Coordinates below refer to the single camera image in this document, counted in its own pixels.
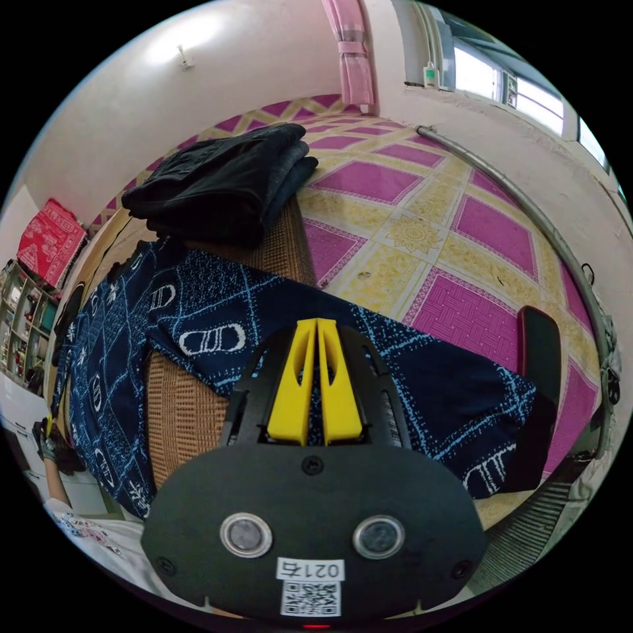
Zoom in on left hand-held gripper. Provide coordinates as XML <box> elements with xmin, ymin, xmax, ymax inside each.
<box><xmin>32</xmin><ymin>416</ymin><xmax>86</xmax><ymax>475</ymax></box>

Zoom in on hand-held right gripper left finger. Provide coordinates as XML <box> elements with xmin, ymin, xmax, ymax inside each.
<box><xmin>266</xmin><ymin>319</ymin><xmax>317</xmax><ymax>446</ymax></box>

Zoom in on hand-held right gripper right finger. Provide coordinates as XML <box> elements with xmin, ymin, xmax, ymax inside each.
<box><xmin>317</xmin><ymin>319</ymin><xmax>367</xmax><ymax>446</ymax></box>

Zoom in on blue long sleeve white print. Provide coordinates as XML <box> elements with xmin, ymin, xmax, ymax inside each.
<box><xmin>51</xmin><ymin>240</ymin><xmax>538</xmax><ymax>520</ymax></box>

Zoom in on person's left forearm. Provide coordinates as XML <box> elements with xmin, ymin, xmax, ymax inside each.
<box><xmin>43</xmin><ymin>457</ymin><xmax>71</xmax><ymax>508</ymax></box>

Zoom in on brown woven board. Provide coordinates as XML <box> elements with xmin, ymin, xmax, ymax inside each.
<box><xmin>74</xmin><ymin>195</ymin><xmax>318</xmax><ymax>491</ymax></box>

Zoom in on shelf with red cloth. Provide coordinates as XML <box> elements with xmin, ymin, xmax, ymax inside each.
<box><xmin>0</xmin><ymin>197</ymin><xmax>88</xmax><ymax>396</ymax></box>

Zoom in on person's body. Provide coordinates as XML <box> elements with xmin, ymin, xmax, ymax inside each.
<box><xmin>43</xmin><ymin>497</ymin><xmax>171</xmax><ymax>597</ymax></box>

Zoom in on bed with pink yellow mat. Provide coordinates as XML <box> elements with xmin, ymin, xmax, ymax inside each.
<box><xmin>88</xmin><ymin>92</ymin><xmax>607</xmax><ymax>533</ymax></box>

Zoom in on black slab with red edge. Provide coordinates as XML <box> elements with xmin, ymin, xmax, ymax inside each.
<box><xmin>509</xmin><ymin>305</ymin><xmax>563</xmax><ymax>491</ymax></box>

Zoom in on pile of clothes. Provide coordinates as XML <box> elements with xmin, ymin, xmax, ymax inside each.
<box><xmin>121</xmin><ymin>123</ymin><xmax>320</xmax><ymax>249</ymax></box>

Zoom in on curved metal pipe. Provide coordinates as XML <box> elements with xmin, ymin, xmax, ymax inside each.
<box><xmin>417</xmin><ymin>125</ymin><xmax>616</xmax><ymax>462</ymax></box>

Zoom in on pink curtain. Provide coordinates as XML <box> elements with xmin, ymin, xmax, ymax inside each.
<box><xmin>321</xmin><ymin>0</ymin><xmax>380</xmax><ymax>115</ymax></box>

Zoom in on window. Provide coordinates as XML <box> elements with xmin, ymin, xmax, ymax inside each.
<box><xmin>393</xmin><ymin>0</ymin><xmax>612</xmax><ymax>171</ymax></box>

